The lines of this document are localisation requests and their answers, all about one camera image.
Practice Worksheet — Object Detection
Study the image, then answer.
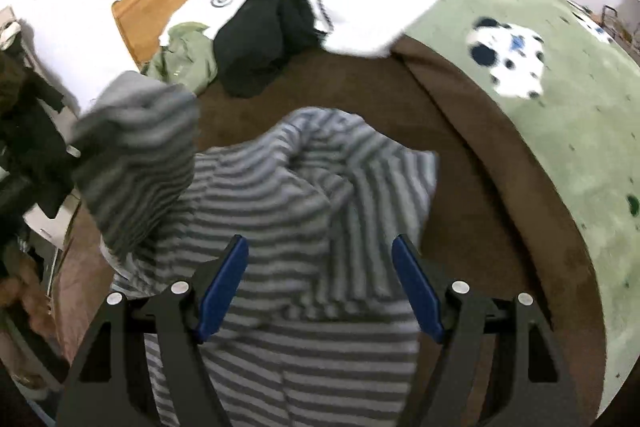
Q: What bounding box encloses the green dog print blanket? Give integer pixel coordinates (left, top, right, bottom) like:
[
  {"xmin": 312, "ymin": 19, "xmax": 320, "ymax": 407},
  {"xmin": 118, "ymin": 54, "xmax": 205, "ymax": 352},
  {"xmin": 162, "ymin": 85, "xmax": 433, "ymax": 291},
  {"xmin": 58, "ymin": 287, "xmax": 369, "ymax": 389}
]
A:
[{"xmin": 390, "ymin": 0, "xmax": 640, "ymax": 408}]

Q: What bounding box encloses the black puffer coat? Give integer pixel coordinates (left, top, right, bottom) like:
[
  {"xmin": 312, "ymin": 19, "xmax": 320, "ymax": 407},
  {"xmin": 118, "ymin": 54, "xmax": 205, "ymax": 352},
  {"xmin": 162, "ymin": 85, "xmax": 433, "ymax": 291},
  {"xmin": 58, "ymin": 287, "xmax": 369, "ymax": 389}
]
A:
[{"xmin": 0, "ymin": 49, "xmax": 82, "ymax": 230}]

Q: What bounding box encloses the black wire cart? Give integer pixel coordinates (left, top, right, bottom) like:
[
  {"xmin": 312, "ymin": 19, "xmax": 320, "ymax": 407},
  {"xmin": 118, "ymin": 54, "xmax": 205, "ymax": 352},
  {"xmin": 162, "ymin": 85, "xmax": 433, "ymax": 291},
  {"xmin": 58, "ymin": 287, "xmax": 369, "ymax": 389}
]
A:
[{"xmin": 599, "ymin": 4, "xmax": 640, "ymax": 50}]

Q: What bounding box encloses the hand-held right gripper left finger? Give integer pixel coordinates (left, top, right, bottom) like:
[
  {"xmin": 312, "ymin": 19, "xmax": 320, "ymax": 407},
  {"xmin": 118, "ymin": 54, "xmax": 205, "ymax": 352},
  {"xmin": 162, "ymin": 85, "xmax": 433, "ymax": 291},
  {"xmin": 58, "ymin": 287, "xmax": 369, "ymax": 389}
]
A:
[{"xmin": 56, "ymin": 234, "xmax": 249, "ymax": 427}]

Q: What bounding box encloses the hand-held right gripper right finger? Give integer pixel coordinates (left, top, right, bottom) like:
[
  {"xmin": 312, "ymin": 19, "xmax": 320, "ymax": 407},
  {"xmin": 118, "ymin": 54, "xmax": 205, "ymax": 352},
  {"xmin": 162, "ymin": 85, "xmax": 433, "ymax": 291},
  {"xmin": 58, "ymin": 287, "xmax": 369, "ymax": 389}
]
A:
[{"xmin": 391, "ymin": 234, "xmax": 586, "ymax": 427}]

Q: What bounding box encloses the grey striped hoodie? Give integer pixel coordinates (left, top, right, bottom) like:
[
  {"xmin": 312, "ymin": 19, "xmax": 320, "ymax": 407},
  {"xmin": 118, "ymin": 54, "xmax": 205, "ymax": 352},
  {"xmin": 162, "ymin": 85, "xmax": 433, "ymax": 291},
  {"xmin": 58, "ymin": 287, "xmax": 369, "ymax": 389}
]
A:
[{"xmin": 70, "ymin": 71, "xmax": 441, "ymax": 427}]

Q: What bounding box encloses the black garment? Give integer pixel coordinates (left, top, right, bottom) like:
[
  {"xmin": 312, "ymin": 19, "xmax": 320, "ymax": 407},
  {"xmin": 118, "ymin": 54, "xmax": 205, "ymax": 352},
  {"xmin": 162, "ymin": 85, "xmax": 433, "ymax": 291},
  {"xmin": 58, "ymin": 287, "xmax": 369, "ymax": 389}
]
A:
[{"xmin": 214, "ymin": 0, "xmax": 333, "ymax": 98}]

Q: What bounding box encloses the green jacket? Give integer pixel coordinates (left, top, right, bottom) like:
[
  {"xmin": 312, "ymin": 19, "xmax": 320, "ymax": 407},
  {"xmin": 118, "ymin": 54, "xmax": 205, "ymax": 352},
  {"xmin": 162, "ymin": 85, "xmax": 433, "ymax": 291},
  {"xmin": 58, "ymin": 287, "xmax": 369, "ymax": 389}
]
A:
[{"xmin": 141, "ymin": 22, "xmax": 219, "ymax": 96}]

